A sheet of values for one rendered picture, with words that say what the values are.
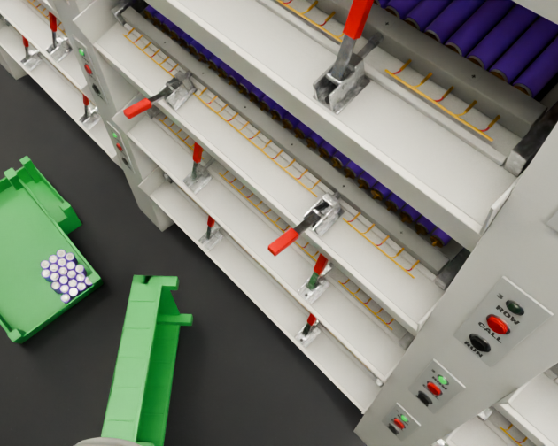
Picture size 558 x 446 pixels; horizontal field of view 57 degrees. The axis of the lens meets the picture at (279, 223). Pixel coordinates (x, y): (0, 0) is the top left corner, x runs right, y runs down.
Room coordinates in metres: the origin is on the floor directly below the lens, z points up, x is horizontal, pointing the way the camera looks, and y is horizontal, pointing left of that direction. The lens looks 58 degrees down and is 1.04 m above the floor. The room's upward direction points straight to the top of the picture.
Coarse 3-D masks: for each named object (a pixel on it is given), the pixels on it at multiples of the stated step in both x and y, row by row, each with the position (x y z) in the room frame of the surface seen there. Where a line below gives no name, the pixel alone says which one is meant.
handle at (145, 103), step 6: (168, 90) 0.50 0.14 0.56; (156, 96) 0.49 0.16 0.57; (162, 96) 0.49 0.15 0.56; (138, 102) 0.47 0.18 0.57; (144, 102) 0.47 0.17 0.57; (150, 102) 0.47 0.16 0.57; (156, 102) 0.48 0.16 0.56; (132, 108) 0.46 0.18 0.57; (138, 108) 0.46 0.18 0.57; (144, 108) 0.47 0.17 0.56; (126, 114) 0.45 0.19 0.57; (132, 114) 0.45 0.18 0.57
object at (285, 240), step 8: (312, 216) 0.31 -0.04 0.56; (320, 216) 0.31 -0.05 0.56; (304, 224) 0.29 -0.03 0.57; (312, 224) 0.30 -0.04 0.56; (288, 232) 0.28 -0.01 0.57; (296, 232) 0.28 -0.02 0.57; (280, 240) 0.27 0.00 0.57; (288, 240) 0.27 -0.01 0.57; (272, 248) 0.26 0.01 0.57; (280, 248) 0.26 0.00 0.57
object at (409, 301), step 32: (96, 0) 0.64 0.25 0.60; (128, 0) 0.65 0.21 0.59; (96, 32) 0.63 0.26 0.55; (128, 64) 0.57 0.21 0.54; (192, 96) 0.50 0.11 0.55; (192, 128) 0.46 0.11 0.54; (224, 128) 0.45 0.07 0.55; (224, 160) 0.40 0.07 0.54; (256, 160) 0.40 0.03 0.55; (256, 192) 0.37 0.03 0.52; (288, 192) 0.35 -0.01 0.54; (320, 192) 0.35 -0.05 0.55; (352, 224) 0.30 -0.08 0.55; (352, 256) 0.27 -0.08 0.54; (384, 256) 0.26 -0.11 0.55; (448, 256) 0.26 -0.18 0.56; (384, 288) 0.23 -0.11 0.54; (416, 288) 0.23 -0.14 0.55; (416, 320) 0.19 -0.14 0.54
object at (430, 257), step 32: (128, 32) 0.62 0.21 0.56; (160, 32) 0.59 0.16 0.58; (160, 64) 0.55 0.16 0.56; (192, 64) 0.53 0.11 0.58; (224, 96) 0.47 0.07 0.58; (256, 128) 0.44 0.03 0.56; (320, 160) 0.37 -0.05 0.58; (352, 192) 0.33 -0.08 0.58; (384, 224) 0.29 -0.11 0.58; (416, 256) 0.25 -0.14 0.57
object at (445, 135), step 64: (192, 0) 0.44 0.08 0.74; (256, 0) 0.42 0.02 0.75; (320, 0) 0.39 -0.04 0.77; (384, 0) 0.38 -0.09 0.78; (448, 0) 0.37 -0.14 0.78; (256, 64) 0.36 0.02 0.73; (320, 64) 0.34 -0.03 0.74; (384, 64) 0.33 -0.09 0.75; (448, 64) 0.30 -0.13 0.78; (512, 64) 0.30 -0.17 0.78; (320, 128) 0.31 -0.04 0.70; (384, 128) 0.28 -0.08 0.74; (448, 128) 0.26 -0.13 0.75; (512, 128) 0.26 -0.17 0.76; (448, 192) 0.22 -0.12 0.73
